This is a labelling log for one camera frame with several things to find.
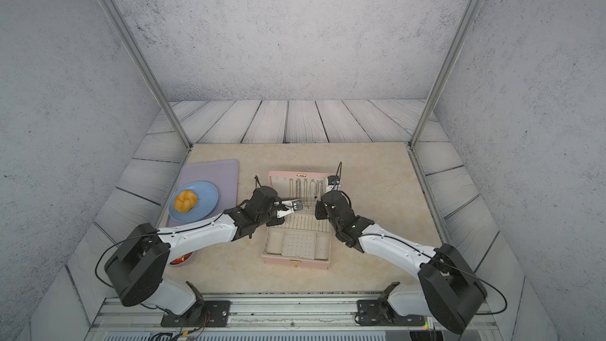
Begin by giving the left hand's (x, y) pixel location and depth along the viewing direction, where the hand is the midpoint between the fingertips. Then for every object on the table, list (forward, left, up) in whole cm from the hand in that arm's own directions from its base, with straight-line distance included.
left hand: (287, 202), depth 88 cm
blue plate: (+9, +35, -10) cm, 37 cm away
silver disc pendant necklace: (+2, -7, +6) cm, 9 cm away
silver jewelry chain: (+2, -11, +6) cm, 12 cm away
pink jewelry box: (-13, -6, -3) cm, 14 cm away
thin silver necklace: (+1, -9, +5) cm, 11 cm away
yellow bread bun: (+6, +42, -7) cm, 43 cm away
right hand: (0, -13, +4) cm, 13 cm away
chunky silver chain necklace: (+2, -4, +9) cm, 10 cm away
